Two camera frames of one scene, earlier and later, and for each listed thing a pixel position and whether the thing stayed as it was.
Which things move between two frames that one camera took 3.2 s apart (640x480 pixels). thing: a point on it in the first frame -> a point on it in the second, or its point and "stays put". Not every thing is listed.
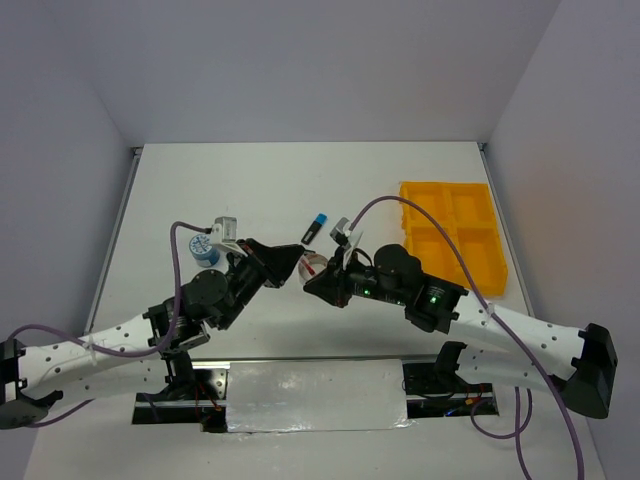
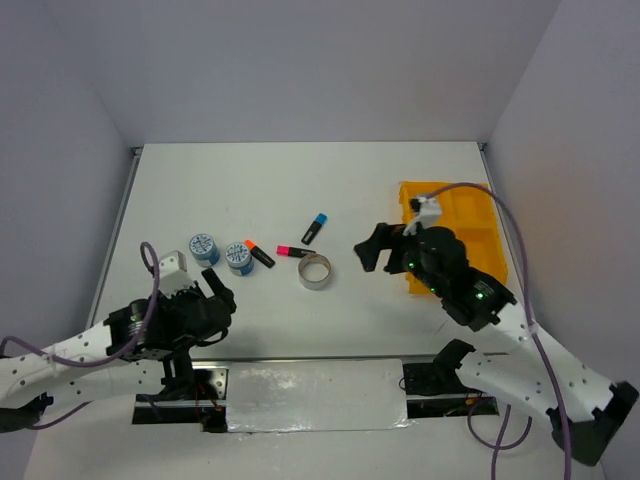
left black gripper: x=275 y=265 -> x=217 y=285
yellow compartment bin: x=466 y=210 stays put
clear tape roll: x=311 y=265 stays put
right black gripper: x=332 y=284 -> x=384 y=236
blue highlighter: x=320 y=219 stays put
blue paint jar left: x=202 y=252 stays put
